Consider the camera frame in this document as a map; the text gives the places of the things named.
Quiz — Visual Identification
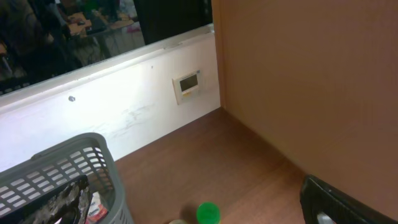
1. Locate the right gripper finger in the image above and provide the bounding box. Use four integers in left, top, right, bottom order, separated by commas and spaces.
300, 175, 397, 224

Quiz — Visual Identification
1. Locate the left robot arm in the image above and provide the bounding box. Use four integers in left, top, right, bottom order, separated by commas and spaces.
17, 175, 91, 224

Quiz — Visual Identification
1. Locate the green lid glass jar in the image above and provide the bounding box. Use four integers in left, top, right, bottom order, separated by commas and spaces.
196, 202, 221, 224

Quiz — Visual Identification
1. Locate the white tissue pack strip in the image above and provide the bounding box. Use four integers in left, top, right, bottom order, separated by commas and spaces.
85, 192, 108, 224

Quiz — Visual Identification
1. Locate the grey plastic basket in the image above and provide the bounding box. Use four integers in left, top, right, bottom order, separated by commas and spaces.
1, 133, 133, 223

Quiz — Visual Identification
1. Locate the tin can green label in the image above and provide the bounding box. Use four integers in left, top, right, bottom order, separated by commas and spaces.
169, 219, 188, 224

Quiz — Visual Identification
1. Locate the white wall control panel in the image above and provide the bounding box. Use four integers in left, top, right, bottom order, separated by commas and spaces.
172, 70, 202, 105

